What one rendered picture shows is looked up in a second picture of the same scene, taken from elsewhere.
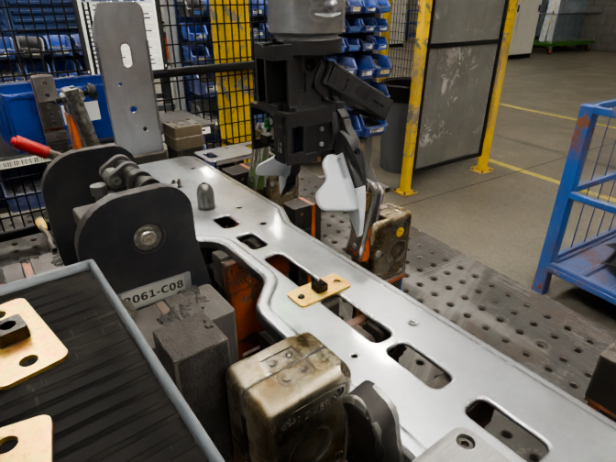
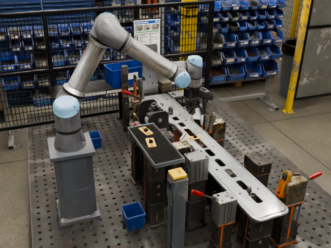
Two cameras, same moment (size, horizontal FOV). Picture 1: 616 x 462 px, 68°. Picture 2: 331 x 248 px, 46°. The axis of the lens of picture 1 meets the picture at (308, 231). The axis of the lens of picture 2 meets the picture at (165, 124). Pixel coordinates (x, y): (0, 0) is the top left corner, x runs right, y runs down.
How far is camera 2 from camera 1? 156 cm
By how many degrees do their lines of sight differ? 12
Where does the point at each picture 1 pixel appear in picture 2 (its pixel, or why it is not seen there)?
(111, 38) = not seen: hidden behind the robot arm
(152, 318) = not seen: hidden behind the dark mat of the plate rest
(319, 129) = (194, 103)
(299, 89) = (191, 95)
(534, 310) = (281, 162)
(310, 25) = (193, 85)
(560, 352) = (280, 174)
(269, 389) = (178, 145)
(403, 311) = (212, 143)
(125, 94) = (148, 72)
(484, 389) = (220, 157)
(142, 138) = (151, 86)
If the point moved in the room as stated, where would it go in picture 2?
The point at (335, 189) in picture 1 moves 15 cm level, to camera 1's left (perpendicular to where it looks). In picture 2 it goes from (196, 114) to (168, 111)
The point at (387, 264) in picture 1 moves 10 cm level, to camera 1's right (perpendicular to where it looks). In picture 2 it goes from (217, 135) to (235, 137)
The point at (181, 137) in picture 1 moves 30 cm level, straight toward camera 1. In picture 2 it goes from (164, 86) to (165, 103)
